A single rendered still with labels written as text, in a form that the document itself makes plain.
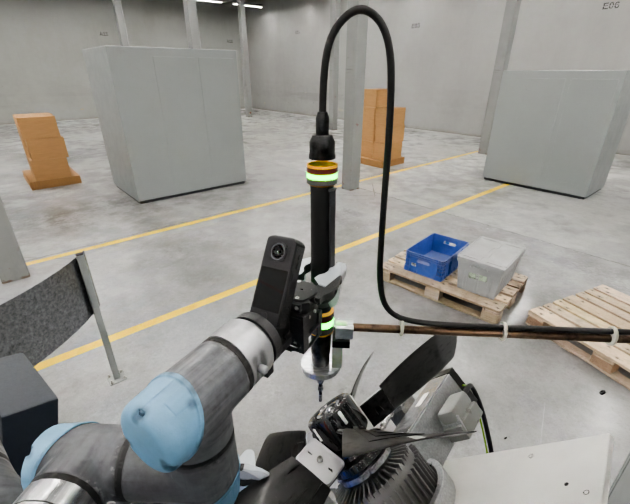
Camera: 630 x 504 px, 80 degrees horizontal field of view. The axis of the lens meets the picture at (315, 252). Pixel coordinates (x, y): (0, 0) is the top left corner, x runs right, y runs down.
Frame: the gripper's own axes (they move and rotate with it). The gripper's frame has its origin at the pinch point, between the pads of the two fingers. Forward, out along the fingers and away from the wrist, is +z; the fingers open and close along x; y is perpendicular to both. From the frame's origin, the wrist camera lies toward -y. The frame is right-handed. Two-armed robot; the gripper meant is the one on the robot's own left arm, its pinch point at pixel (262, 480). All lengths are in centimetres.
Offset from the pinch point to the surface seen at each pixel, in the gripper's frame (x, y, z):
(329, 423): -7.4, 8.2, 13.6
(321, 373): -28.2, -1.9, 11.8
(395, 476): -0.6, 1.5, 27.2
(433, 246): 63, 335, 129
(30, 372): -7, 22, -64
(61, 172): 29, 629, -484
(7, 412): -8, 8, -58
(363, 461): -2.0, 3.6, 20.8
